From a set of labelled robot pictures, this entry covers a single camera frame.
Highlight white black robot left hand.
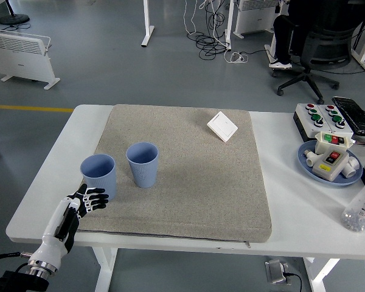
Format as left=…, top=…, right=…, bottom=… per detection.
left=27, top=183, right=110, bottom=270

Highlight blue ribbed plastic cup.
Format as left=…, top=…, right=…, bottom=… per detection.
left=80, top=154, right=118, bottom=201
left=125, top=142, right=159, bottom=189

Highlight white push-button control box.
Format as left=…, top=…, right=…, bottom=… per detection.
left=318, top=104, right=354, bottom=138
left=293, top=103, right=326, bottom=142

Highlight grey-brown fabric mat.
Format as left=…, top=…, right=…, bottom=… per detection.
left=74, top=103, right=273, bottom=244

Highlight white panel heater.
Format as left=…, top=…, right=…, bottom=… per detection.
left=233, top=0, right=282, bottom=39
left=0, top=29, right=61, bottom=90

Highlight black fan base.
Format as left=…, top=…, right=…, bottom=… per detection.
left=0, top=0, right=30, bottom=25

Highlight white desk leg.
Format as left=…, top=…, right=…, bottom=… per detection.
left=141, top=0, right=155, bottom=48
left=263, top=29, right=280, bottom=66
left=223, top=0, right=235, bottom=51

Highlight grey foot pedal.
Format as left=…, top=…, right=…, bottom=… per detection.
left=265, top=258, right=291, bottom=285

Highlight white table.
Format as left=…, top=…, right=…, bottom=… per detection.
left=5, top=104, right=365, bottom=292

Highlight blue round plate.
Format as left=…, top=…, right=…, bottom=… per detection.
left=297, top=140, right=364, bottom=187

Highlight white pipe fitting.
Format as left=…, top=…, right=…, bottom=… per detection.
left=342, top=155, right=362, bottom=179
left=304, top=148, right=319, bottom=168

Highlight person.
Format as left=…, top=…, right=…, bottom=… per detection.
left=268, top=0, right=365, bottom=69

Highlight clear bottle red cap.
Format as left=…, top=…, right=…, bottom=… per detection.
left=340, top=176, right=365, bottom=234

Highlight black device in plastic wrap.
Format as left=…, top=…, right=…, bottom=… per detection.
left=332, top=96, right=365, bottom=136

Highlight black office chair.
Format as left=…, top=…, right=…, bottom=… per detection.
left=272, top=23, right=358, bottom=104

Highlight white wall switch plate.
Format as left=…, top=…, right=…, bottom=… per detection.
left=206, top=111, right=239, bottom=143

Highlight white hanging cable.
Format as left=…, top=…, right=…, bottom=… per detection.
left=182, top=0, right=207, bottom=36

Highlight black floor cables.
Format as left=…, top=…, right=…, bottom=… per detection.
left=187, top=0, right=232, bottom=60

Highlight black pedal cable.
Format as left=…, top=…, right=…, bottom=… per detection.
left=284, top=272, right=304, bottom=292

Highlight white power strip with cable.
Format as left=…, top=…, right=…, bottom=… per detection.
left=223, top=51, right=249, bottom=64

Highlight beige switch box red button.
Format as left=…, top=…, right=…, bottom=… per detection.
left=311, top=145, right=350, bottom=183

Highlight white switch box green red buttons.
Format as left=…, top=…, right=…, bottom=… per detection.
left=315, top=131, right=353, bottom=156

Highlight white desk frame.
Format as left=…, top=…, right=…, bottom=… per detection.
left=351, top=18, right=365, bottom=77

